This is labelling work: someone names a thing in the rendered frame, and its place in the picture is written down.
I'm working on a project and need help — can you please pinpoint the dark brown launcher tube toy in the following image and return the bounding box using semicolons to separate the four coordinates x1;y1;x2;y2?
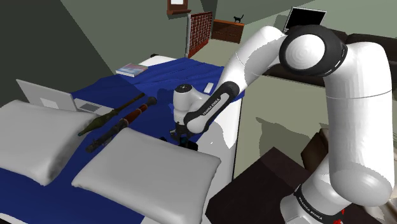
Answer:
85;96;158;154

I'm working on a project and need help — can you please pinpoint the bed with blue sheet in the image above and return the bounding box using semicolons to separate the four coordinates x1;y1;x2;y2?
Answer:
0;54;246;224

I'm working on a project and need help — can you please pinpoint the dark robot stand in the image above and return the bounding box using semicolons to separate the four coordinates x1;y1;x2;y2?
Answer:
204;146;383;224

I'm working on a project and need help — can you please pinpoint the green rocket toy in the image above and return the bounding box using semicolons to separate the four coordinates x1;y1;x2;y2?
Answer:
77;92;146;137

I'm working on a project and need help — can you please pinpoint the pale blue pink book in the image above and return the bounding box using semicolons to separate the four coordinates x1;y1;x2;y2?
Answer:
115;62;150;78

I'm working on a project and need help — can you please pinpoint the brick patterned panel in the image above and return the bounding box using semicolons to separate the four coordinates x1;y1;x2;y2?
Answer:
185;11;214;59

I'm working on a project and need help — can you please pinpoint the wooden dresser with cat figure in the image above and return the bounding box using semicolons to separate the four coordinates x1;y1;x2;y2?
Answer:
211;13;246;45

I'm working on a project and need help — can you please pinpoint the dark sofa with laptop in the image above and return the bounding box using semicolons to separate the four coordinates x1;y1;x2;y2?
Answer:
261;6;397;90

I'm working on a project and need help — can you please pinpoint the wooden framed window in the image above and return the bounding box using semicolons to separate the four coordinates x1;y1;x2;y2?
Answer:
166;0;192;17

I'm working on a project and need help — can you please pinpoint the grey open laptop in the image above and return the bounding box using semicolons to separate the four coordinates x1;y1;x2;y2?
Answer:
15;78;115;115

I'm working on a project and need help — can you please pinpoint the large grey pillow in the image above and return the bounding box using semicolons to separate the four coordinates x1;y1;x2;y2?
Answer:
0;99;101;187

